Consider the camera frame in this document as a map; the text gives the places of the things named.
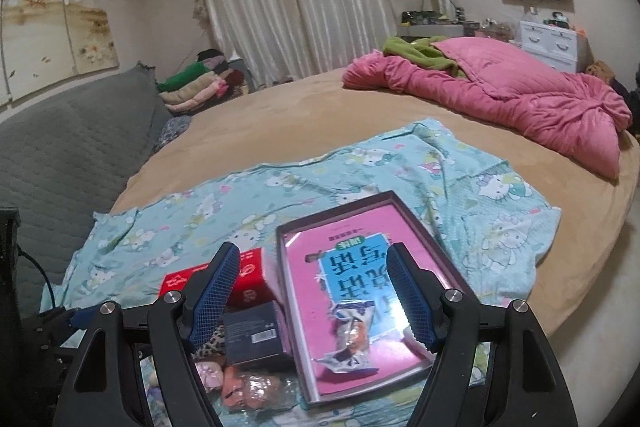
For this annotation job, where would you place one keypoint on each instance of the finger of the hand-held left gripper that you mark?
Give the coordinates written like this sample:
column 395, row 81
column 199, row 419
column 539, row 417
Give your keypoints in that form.
column 80, row 317

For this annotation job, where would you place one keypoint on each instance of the black folded garment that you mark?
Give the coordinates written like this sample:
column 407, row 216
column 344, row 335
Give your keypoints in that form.
column 212, row 56

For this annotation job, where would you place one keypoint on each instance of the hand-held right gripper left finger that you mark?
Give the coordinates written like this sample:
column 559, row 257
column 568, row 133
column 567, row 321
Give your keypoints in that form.
column 215, row 292

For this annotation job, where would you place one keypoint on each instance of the white drawer cabinet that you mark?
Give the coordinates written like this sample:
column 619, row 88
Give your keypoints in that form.
column 550, row 44

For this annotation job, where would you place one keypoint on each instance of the dark blue small box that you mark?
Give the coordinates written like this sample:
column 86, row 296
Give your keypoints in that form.
column 252, row 332

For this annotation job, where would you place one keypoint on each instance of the dark purple tray box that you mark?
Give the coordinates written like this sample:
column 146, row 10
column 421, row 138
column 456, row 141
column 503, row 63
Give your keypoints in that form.
column 291, row 307

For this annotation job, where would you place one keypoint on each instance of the pink book with blue label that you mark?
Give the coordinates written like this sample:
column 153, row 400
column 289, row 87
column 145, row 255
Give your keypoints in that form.
column 320, row 307

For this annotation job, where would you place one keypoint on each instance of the red cardboard box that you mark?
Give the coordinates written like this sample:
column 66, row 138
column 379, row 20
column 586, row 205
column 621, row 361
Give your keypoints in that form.
column 250, row 274

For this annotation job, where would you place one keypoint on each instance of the round bed with tan sheet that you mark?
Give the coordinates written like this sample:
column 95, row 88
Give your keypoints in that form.
column 300, row 117

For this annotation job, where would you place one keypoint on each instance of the cluttered desk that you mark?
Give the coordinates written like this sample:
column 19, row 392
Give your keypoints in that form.
column 450, row 27

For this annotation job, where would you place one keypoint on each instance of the grey quilted headboard cover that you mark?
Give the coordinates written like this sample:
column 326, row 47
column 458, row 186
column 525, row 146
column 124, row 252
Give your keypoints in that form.
column 75, row 142

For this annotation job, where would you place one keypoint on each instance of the green fleece blanket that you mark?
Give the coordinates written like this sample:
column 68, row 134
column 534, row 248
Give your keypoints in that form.
column 425, row 52

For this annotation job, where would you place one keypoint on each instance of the brown stuffed toy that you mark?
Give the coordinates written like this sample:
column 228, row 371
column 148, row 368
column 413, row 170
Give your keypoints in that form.
column 600, row 71

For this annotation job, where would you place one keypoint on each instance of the beige folded garment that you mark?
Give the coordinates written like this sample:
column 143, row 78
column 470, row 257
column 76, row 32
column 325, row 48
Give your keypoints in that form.
column 192, row 94

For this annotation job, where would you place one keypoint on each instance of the leopard print scrunchie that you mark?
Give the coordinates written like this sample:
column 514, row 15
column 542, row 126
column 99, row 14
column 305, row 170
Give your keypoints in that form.
column 212, row 342

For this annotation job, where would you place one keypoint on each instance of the light blue cartoon printed blanket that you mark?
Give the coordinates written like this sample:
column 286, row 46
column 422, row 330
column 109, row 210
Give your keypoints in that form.
column 300, row 187

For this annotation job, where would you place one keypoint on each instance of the white snack packet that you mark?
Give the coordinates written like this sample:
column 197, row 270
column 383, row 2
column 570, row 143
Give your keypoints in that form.
column 350, row 337

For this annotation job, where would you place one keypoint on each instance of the green folded garment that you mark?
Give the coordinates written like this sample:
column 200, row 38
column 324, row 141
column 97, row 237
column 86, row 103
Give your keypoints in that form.
column 185, row 77

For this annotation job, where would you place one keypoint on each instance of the pink quilt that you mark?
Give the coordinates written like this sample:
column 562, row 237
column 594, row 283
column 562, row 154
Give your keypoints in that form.
column 500, row 97

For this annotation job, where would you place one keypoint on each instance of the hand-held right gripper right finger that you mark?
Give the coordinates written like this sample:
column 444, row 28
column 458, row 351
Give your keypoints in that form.
column 410, row 302

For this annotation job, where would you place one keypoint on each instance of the doll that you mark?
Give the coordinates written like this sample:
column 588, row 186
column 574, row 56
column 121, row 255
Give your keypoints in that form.
column 250, row 387

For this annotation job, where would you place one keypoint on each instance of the white floral scrunchie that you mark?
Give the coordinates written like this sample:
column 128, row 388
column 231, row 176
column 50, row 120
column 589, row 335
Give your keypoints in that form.
column 207, row 372

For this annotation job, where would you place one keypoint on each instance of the blossom wall painting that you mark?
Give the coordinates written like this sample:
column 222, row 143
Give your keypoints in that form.
column 50, row 37

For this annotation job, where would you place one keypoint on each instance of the dark patterned pillow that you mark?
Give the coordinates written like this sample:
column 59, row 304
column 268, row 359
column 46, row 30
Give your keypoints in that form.
column 172, row 132

